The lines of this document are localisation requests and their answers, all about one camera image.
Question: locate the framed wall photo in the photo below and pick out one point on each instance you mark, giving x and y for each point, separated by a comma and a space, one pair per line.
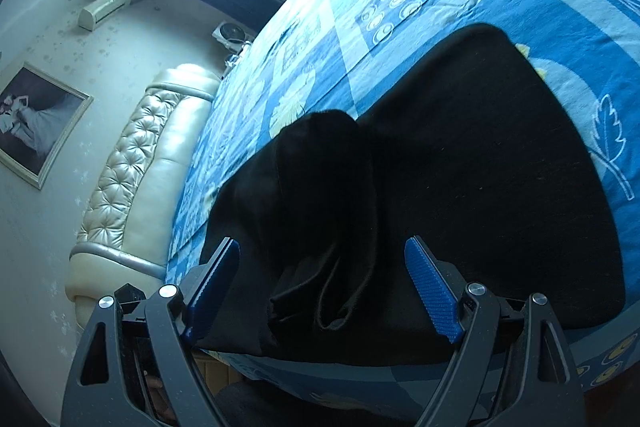
40, 122

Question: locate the black studded pants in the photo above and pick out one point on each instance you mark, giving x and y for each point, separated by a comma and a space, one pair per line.
475, 182

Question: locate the white square fan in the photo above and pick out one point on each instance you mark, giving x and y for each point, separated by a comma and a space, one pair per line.
230, 32

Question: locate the white wall air conditioner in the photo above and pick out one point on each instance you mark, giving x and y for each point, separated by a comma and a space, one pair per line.
105, 9

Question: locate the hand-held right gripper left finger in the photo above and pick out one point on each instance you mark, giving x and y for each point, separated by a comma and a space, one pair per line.
215, 287

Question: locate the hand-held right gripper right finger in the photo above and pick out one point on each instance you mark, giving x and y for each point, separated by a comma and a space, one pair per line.
435, 292

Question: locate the beige tufted leather headboard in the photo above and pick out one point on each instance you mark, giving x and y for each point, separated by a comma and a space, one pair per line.
145, 167

